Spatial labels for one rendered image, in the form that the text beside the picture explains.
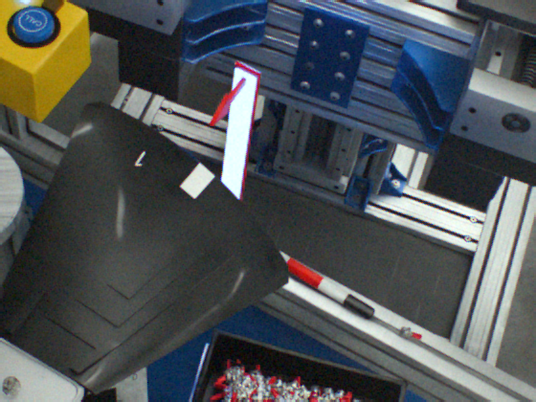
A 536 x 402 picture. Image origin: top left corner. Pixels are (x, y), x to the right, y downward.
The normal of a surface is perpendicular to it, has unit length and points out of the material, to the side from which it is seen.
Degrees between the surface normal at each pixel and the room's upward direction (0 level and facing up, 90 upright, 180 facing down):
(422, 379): 90
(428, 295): 0
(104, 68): 0
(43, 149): 0
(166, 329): 18
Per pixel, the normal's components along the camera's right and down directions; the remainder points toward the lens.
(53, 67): 0.87, 0.46
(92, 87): 0.10, -0.51
